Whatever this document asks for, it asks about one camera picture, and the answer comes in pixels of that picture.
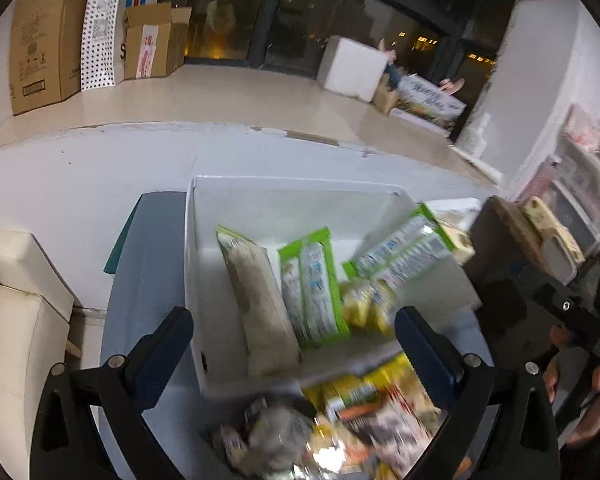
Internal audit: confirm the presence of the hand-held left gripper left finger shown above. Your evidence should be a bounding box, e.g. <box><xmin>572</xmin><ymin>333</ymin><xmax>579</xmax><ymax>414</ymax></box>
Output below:
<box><xmin>30</xmin><ymin>306</ymin><xmax>195</xmax><ymax>480</ymax></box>

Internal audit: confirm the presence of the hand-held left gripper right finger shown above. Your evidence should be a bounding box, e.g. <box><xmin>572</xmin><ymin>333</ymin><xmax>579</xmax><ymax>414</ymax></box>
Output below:
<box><xmin>395</xmin><ymin>306</ymin><xmax>561</xmax><ymax>480</ymax></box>

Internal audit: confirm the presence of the small yellow snack packet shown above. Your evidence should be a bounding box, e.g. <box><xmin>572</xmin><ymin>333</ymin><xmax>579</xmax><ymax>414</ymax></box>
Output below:
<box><xmin>340</xmin><ymin>280</ymin><xmax>397</xmax><ymax>337</ymax></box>

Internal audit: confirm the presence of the pile of mixed snack packets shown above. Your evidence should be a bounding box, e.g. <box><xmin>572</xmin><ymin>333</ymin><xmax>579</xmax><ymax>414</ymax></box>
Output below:
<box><xmin>207</xmin><ymin>352</ymin><xmax>473</xmax><ymax>480</ymax></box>

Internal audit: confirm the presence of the green white snack packet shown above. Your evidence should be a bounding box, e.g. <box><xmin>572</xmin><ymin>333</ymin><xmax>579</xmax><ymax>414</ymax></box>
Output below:
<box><xmin>277</xmin><ymin>227</ymin><xmax>351</xmax><ymax>350</ymax></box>
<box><xmin>342</xmin><ymin>203</ymin><xmax>458</xmax><ymax>292</ymax></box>

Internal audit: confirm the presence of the long beige snack packet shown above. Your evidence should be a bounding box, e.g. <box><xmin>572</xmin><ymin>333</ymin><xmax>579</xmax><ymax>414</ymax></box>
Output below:
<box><xmin>216</xmin><ymin>225</ymin><xmax>302</xmax><ymax>379</ymax></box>

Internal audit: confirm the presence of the white cardboard box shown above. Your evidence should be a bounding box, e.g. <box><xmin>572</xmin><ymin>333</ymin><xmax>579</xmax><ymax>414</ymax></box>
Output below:
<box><xmin>184</xmin><ymin>175</ymin><xmax>483</xmax><ymax>397</ymax></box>

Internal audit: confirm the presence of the person's right hand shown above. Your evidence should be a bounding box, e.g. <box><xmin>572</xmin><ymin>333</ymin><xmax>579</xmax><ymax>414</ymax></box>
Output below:
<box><xmin>542</xmin><ymin>325</ymin><xmax>600</xmax><ymax>453</ymax></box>

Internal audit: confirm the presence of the blue tablecloth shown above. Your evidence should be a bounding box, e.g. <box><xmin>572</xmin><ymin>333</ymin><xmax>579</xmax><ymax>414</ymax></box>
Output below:
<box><xmin>100</xmin><ymin>192</ymin><xmax>496</xmax><ymax>480</ymax></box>

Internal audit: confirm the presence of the yellow tissue pack with tissue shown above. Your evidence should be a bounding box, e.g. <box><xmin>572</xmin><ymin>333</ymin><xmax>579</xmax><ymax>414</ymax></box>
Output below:
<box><xmin>430</xmin><ymin>199</ymin><xmax>483</xmax><ymax>267</ymax></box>

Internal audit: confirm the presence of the cream leather seat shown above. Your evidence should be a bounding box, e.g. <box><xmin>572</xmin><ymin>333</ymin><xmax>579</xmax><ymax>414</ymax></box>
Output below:
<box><xmin>0</xmin><ymin>229</ymin><xmax>76</xmax><ymax>467</ymax></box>

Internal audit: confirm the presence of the clear plastic storage rack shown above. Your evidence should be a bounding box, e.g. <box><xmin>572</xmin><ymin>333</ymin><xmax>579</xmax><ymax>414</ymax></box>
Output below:
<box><xmin>510</xmin><ymin>104</ymin><xmax>600</xmax><ymax>261</ymax></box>

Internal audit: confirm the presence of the landscape printed carton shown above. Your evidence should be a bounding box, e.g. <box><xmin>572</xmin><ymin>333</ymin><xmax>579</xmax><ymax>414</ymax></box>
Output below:
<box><xmin>390</xmin><ymin>74</ymin><xmax>468</xmax><ymax>136</ymax></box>

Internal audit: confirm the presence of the small brown carton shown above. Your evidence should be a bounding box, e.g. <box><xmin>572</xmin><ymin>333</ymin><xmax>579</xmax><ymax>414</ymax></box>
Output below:
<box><xmin>371</xmin><ymin>79</ymin><xmax>397</xmax><ymax>116</ymax></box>

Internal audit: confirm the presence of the white foam box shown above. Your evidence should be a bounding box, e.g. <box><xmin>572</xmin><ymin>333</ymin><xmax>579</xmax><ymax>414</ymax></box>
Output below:
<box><xmin>316</xmin><ymin>35</ymin><xmax>388</xmax><ymax>103</ymax></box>

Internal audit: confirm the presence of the small open cardboard box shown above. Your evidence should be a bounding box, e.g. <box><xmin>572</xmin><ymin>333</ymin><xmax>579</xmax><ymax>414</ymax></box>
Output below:
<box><xmin>123</xmin><ymin>2</ymin><xmax>193</xmax><ymax>81</ymax></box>

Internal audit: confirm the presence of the dotted white paper bag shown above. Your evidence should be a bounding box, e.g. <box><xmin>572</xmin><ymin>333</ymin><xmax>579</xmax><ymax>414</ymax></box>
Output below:
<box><xmin>80</xmin><ymin>0</ymin><xmax>131</xmax><ymax>92</ymax></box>

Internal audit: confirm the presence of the tall brown cardboard box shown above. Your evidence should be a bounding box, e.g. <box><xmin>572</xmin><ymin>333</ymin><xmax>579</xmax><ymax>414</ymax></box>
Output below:
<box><xmin>9</xmin><ymin>0</ymin><xmax>98</xmax><ymax>117</ymax></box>

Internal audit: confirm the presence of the dark window frame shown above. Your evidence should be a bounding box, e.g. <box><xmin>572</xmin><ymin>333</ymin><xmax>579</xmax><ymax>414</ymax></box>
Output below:
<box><xmin>157</xmin><ymin>0</ymin><xmax>523</xmax><ymax>111</ymax></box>

